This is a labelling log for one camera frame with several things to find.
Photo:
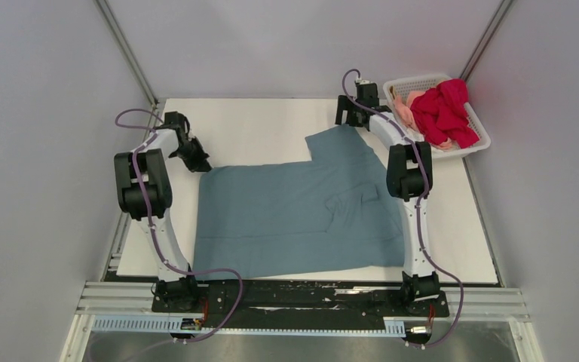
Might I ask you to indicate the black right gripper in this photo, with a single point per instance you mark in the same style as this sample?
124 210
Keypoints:
344 104

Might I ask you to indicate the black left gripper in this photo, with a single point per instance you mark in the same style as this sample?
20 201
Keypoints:
202 164

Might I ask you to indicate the blue-grey t-shirt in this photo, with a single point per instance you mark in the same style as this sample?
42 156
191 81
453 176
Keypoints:
330 213

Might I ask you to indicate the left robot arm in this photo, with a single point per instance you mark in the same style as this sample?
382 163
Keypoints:
145 193

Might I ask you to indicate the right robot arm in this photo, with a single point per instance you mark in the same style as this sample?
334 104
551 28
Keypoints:
408 180

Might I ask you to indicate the white plastic laundry basket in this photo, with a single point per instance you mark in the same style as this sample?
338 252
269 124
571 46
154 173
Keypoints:
403 86

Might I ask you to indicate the pink t-shirt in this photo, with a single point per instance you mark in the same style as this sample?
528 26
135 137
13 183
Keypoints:
403 107

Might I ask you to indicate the white t-shirt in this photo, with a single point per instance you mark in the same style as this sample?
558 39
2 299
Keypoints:
418 137

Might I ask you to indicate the red t-shirt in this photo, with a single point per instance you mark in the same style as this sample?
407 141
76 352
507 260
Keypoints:
441 115

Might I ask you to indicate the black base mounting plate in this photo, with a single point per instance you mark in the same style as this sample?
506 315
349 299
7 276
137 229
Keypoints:
300 305

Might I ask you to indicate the aluminium frame rail left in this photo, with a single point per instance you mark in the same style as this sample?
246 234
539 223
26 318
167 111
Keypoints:
130 121

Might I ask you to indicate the aluminium frame rail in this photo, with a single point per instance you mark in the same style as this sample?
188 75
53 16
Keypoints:
493 25
130 121

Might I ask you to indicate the aluminium front frame beam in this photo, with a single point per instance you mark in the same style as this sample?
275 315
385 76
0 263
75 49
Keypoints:
118 298

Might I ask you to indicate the aluminium frame rail right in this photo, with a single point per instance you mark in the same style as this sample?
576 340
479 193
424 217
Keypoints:
493 25

